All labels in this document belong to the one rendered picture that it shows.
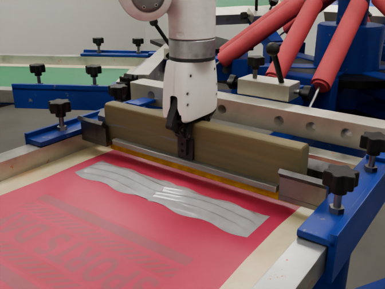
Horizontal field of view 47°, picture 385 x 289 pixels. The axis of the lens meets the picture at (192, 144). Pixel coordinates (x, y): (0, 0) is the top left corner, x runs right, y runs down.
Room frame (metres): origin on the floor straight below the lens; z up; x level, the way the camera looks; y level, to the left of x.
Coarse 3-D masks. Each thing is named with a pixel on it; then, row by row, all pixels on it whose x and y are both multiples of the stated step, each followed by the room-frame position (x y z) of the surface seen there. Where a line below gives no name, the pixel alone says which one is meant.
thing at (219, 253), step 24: (216, 192) 0.65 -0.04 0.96; (240, 192) 0.65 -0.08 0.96; (144, 216) 0.57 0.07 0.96; (168, 216) 0.57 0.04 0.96; (288, 216) 0.57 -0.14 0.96; (168, 240) 0.51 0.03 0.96; (192, 240) 0.51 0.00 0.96; (216, 240) 0.51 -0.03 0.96; (240, 240) 0.51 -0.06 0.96; (192, 264) 0.45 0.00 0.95; (216, 264) 0.45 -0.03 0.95; (240, 264) 0.45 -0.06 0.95; (168, 288) 0.41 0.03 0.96; (192, 288) 0.41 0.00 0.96; (216, 288) 0.41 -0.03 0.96
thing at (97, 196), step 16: (96, 160) 0.78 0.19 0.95; (112, 160) 0.78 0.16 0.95; (128, 160) 0.78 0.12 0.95; (144, 160) 0.78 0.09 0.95; (64, 176) 0.71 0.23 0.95; (160, 176) 0.71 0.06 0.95; (176, 176) 0.71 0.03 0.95; (16, 192) 0.65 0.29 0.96; (32, 192) 0.65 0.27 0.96; (48, 192) 0.65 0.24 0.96; (64, 192) 0.65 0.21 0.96; (80, 192) 0.65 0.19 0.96; (96, 192) 0.65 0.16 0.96; (112, 192) 0.65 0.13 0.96; (0, 208) 0.60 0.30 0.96; (96, 208) 0.60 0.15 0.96; (112, 208) 0.60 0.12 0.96; (128, 208) 0.60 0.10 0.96
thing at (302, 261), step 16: (32, 144) 0.78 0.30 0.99; (48, 144) 0.78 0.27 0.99; (64, 144) 0.80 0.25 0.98; (80, 144) 0.84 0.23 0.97; (0, 160) 0.70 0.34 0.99; (16, 160) 0.72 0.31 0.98; (32, 160) 0.74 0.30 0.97; (48, 160) 0.77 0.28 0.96; (320, 160) 0.72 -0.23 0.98; (336, 160) 0.70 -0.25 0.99; (352, 160) 0.70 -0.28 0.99; (0, 176) 0.69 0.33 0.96; (304, 240) 0.45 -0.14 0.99; (288, 256) 0.42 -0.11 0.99; (304, 256) 0.42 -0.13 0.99; (320, 256) 0.42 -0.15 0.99; (272, 272) 0.39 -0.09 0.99; (288, 272) 0.39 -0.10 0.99; (304, 272) 0.39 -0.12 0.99; (320, 272) 0.43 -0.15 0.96; (256, 288) 0.37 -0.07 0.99; (272, 288) 0.37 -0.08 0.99; (288, 288) 0.37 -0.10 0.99; (304, 288) 0.39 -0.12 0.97
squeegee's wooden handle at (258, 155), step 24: (120, 120) 0.79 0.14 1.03; (144, 120) 0.76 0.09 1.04; (144, 144) 0.76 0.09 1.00; (168, 144) 0.72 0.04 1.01; (216, 144) 0.67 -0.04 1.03; (240, 144) 0.64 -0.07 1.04; (264, 144) 0.62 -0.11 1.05; (288, 144) 0.60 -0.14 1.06; (240, 168) 0.64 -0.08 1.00; (264, 168) 0.61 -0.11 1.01; (288, 168) 0.59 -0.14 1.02
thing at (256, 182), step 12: (120, 144) 0.78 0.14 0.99; (132, 144) 0.76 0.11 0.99; (156, 156) 0.73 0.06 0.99; (168, 156) 0.71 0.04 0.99; (192, 168) 0.68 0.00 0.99; (204, 168) 0.66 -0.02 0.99; (216, 168) 0.66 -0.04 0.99; (240, 180) 0.62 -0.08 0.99; (252, 180) 0.61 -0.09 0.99; (264, 180) 0.61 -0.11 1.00; (276, 192) 0.59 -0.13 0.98
